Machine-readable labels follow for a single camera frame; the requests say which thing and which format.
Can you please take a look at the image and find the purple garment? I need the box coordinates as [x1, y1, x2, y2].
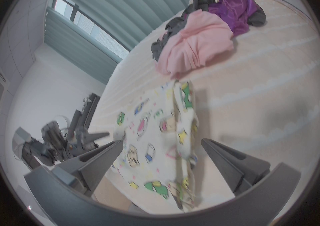
[207, 0, 258, 37]

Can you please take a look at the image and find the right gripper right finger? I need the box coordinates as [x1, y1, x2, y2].
[201, 138, 271, 193]

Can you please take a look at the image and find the white printed pyjama garment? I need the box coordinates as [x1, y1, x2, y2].
[110, 79, 201, 212]

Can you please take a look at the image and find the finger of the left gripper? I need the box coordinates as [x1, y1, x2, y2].
[86, 132, 110, 146]

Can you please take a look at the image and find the pink garment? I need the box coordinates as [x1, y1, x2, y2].
[155, 10, 235, 79]

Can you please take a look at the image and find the window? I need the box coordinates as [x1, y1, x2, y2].
[52, 0, 130, 60]

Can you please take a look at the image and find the dark grey garment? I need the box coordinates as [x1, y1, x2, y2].
[151, 0, 267, 62]

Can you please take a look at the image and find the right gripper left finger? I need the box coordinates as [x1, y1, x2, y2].
[53, 140, 124, 197]

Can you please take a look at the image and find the bed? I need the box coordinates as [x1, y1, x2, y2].
[87, 0, 320, 215]

